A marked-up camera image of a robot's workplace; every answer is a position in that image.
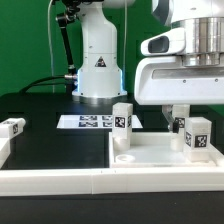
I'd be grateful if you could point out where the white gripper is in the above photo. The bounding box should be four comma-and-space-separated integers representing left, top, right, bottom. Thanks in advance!
134, 56, 224, 133

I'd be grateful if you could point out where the white square table top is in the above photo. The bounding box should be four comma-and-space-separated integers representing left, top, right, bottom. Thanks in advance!
109, 132, 224, 168

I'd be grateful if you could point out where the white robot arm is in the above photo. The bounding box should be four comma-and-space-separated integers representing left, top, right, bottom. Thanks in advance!
62, 0, 224, 113

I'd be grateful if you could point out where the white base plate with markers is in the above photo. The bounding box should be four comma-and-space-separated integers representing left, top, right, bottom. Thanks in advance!
56, 114, 144, 130

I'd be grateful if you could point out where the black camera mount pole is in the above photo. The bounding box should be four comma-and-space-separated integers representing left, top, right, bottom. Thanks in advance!
56, 11, 77, 80

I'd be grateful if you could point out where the black cable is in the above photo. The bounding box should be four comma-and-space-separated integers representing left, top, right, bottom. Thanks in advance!
19, 77, 76, 94

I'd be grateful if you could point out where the white thin cable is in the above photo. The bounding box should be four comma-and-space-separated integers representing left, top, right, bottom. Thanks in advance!
47, 0, 56, 94

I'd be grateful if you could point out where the white U-shaped fence wall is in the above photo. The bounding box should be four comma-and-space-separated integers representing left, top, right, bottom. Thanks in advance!
0, 139, 224, 196

